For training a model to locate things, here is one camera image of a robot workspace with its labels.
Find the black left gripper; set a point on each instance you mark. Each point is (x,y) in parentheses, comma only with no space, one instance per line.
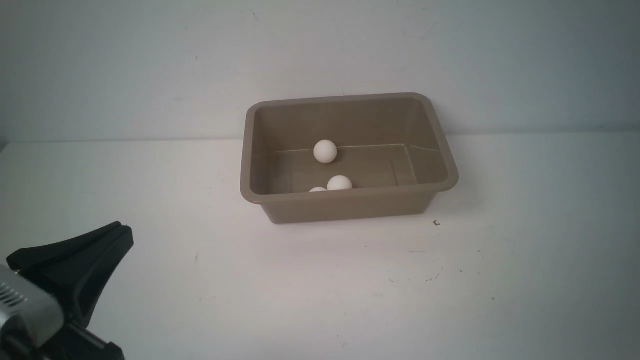
(80,268)

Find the plain white ping-pong ball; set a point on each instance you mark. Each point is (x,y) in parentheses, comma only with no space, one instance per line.
(339,183)

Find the white ping-pong ball with logo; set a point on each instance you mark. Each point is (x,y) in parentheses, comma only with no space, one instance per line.
(325,151)

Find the tan plastic storage bin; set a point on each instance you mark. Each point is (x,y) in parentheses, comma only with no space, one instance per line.
(391,146)

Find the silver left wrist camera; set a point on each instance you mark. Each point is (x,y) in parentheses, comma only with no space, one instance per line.
(29,316)

